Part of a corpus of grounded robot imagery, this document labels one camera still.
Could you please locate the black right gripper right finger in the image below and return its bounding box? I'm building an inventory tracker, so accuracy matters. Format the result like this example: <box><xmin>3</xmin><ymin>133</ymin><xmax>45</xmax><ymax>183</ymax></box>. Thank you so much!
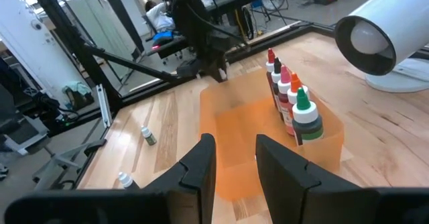
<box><xmin>255</xmin><ymin>133</ymin><xmax>379</xmax><ymax>224</ymax></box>

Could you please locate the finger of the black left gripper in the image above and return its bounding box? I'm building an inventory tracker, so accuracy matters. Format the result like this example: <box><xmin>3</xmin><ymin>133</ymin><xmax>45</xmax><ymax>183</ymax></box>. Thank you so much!
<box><xmin>207</xmin><ymin>64</ymin><xmax>222</xmax><ymax>82</ymax></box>
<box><xmin>219</xmin><ymin>62</ymin><xmax>231</xmax><ymax>83</ymax></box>

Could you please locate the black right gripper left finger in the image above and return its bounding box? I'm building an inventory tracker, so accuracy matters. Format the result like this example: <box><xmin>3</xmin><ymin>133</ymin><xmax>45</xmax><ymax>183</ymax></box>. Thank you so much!
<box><xmin>143</xmin><ymin>133</ymin><xmax>217</xmax><ymax>224</ymax></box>

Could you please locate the red cap food coloring bottle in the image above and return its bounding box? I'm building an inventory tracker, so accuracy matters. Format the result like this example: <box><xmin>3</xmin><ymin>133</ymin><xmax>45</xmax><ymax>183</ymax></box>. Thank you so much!
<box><xmin>265</xmin><ymin>48</ymin><xmax>278</xmax><ymax>111</ymax></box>

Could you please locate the black cap food coloring bottle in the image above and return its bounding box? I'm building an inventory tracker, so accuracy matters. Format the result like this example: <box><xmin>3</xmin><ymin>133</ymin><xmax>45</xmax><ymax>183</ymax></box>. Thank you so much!
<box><xmin>270</xmin><ymin>56</ymin><xmax>283</xmax><ymax>121</ymax></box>

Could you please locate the green cap food coloring bottle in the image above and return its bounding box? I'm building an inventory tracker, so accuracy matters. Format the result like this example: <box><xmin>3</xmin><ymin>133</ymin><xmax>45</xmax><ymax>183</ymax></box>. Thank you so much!
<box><xmin>291</xmin><ymin>87</ymin><xmax>325</xmax><ymax>147</ymax></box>

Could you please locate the pink cap food coloring bottle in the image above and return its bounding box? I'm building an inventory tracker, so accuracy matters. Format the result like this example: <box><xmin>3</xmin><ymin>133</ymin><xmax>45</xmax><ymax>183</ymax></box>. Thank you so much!
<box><xmin>277</xmin><ymin>64</ymin><xmax>293</xmax><ymax>137</ymax></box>

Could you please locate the orange cap food coloring bottle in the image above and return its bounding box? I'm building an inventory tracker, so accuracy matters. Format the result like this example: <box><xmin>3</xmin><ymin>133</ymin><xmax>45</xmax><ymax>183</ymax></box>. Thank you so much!
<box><xmin>286</xmin><ymin>72</ymin><xmax>310</xmax><ymax>117</ymax></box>

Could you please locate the black side desk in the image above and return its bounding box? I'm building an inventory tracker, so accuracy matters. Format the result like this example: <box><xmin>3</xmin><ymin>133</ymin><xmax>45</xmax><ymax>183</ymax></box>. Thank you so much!
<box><xmin>145</xmin><ymin>36</ymin><xmax>188</xmax><ymax>60</ymax></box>

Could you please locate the translucent orange tray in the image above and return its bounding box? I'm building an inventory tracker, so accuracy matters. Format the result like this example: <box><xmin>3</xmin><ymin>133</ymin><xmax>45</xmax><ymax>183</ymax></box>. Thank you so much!
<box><xmin>199</xmin><ymin>68</ymin><xmax>345</xmax><ymax>201</ymax></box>

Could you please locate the person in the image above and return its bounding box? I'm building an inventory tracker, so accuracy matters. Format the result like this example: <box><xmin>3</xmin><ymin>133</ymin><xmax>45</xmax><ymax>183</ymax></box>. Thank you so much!
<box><xmin>143</xmin><ymin>0</ymin><xmax>177</xmax><ymax>34</ymax></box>

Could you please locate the pale grey cabinet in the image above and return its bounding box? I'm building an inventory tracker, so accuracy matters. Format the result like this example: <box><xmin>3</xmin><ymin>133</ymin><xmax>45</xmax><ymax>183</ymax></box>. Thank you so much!
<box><xmin>65</xmin><ymin>0</ymin><xmax>137</xmax><ymax>80</ymax></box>

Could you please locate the dark bag with teal cloth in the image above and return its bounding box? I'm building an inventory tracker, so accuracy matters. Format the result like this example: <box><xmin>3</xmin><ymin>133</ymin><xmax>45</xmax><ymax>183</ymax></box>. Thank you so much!
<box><xmin>62</xmin><ymin>80</ymin><xmax>95</xmax><ymax>111</ymax></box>

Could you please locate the light grey chair base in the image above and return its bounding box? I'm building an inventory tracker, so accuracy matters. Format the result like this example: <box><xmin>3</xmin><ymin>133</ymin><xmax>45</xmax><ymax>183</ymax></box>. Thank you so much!
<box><xmin>32</xmin><ymin>138</ymin><xmax>108</xmax><ymax>191</ymax></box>

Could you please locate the white cylindrical lamp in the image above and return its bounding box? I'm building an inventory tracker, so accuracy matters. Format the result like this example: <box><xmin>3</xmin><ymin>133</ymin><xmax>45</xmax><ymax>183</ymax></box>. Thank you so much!
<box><xmin>334</xmin><ymin>0</ymin><xmax>429</xmax><ymax>94</ymax></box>

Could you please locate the silver aluminium bracket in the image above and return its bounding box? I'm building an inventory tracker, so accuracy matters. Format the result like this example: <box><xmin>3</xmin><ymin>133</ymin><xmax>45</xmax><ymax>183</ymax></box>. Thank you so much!
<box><xmin>96</xmin><ymin>84</ymin><xmax>113</xmax><ymax>128</ymax></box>

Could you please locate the black aluminium table frame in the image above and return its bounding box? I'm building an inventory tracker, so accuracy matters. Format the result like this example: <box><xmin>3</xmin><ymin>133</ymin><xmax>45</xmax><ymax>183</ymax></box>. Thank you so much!
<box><xmin>25</xmin><ymin>0</ymin><xmax>339</xmax><ymax>137</ymax></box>

